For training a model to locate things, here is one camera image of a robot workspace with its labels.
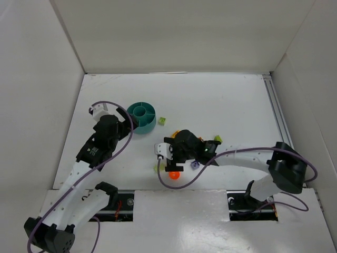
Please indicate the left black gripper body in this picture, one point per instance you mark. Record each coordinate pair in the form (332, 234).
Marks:
(124, 124)

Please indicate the purple square lego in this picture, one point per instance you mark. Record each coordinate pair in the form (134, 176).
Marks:
(195, 165)

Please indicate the light green square lego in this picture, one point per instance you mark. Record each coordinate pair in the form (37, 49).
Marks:
(162, 121)

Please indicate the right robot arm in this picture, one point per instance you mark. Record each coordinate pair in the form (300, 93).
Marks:
(214, 153)

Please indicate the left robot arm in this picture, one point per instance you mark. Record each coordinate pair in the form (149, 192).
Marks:
(56, 229)

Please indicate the yellow lego near container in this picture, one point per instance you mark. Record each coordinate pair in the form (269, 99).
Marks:
(175, 133)

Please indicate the teal round divided container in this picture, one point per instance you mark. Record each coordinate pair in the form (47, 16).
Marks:
(145, 115)

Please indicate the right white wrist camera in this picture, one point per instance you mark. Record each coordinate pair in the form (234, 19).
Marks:
(163, 150)

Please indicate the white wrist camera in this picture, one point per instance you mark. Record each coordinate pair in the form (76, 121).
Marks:
(98, 111)
(163, 150)

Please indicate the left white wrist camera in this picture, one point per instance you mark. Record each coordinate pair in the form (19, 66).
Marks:
(98, 111)

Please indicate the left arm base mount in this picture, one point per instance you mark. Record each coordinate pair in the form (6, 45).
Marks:
(120, 204)

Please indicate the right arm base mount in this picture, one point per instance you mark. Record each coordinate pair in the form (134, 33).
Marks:
(242, 207)

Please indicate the aluminium rail right edge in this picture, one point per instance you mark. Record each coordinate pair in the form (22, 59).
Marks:
(280, 121)

